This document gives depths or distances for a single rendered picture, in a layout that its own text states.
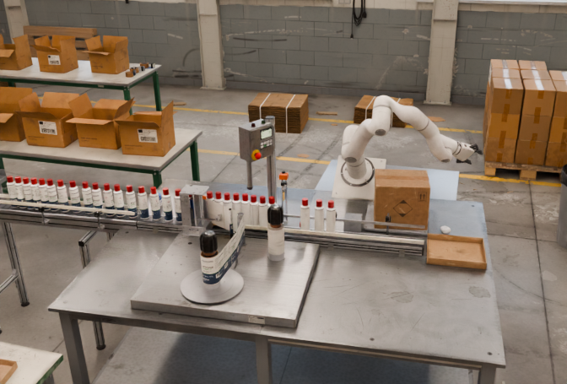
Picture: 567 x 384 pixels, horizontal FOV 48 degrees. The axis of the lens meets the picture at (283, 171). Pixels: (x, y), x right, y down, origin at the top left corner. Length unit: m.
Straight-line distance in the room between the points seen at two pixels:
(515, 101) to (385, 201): 2.98
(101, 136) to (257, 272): 2.37
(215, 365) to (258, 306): 0.81
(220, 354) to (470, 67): 5.80
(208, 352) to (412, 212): 1.41
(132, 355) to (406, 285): 1.62
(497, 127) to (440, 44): 2.34
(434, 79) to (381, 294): 5.71
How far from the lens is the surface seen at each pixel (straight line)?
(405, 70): 8.64
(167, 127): 4.99
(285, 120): 7.44
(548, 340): 4.46
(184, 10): 9.34
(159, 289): 3.18
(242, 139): 3.43
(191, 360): 3.77
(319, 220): 3.49
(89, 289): 3.36
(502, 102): 6.34
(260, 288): 3.11
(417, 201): 3.61
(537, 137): 6.48
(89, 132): 5.26
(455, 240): 3.65
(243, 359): 3.73
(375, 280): 3.26
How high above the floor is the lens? 2.64
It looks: 24 degrees down
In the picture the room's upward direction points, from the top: 1 degrees counter-clockwise
